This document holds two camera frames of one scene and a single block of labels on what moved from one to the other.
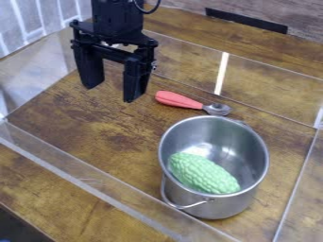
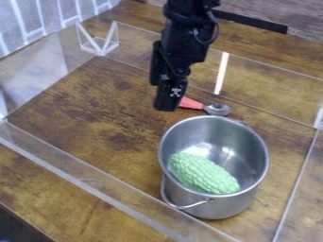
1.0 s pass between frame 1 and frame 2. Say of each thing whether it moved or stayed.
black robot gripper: moved
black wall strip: stayed
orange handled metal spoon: stayed
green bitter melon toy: stayed
